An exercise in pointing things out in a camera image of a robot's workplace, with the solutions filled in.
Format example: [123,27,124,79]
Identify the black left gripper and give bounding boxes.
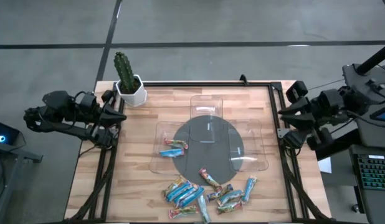
[85,101,127,127]

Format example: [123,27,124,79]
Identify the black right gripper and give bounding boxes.
[278,93,326,130]

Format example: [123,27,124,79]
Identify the red chocolate chip granola bar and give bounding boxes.
[198,167,222,191]
[163,138,189,150]

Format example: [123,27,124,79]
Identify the light blue granola bar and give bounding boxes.
[159,148,186,158]

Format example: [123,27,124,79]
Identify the white hexagonal plant pot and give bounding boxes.
[115,73,148,108]

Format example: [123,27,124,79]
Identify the green cactus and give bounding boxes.
[113,51,136,94]

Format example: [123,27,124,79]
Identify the white paper sheet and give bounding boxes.
[316,157,333,174]

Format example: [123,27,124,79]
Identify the blue lit screen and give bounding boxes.
[369,104,385,123]

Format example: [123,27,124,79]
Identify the black rig pole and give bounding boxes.
[356,42,385,75]

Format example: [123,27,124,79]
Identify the black backlit keyboard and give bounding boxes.
[356,154,385,191]

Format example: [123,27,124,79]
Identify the dark equipment stand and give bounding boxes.
[0,141,44,224]

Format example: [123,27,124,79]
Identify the grey round mat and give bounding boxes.
[172,114,245,186]

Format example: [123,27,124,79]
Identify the black computer with blue light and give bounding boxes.
[0,119,21,146]

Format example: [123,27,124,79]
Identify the grey keyboard desk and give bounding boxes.
[349,144,385,224]

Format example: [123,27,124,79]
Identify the blue snack bar bottom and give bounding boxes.
[197,195,212,224]

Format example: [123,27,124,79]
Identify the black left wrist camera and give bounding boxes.
[100,90,115,103]

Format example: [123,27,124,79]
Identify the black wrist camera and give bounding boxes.
[285,80,308,103]
[100,90,115,103]

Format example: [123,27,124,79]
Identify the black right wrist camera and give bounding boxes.
[285,80,308,103]

